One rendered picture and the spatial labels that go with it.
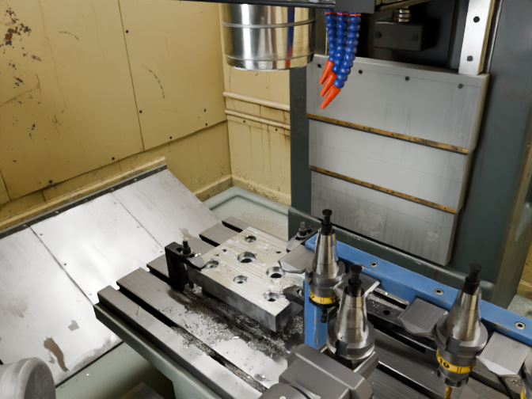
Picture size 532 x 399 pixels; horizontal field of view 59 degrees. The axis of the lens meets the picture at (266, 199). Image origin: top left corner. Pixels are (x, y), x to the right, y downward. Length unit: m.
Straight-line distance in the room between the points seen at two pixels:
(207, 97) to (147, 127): 0.34
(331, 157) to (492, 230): 0.47
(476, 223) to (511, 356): 0.66
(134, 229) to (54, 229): 0.27
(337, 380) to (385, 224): 0.83
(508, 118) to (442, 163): 0.18
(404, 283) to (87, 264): 1.21
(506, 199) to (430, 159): 0.20
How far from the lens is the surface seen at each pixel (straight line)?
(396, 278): 0.76
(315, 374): 0.63
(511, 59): 1.17
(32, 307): 1.64
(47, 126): 1.77
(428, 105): 1.20
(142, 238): 1.79
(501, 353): 0.69
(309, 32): 0.82
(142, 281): 1.32
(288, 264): 0.79
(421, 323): 0.70
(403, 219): 1.36
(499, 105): 1.20
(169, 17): 1.99
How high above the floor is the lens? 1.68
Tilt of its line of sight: 28 degrees down
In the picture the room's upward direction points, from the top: 2 degrees counter-clockwise
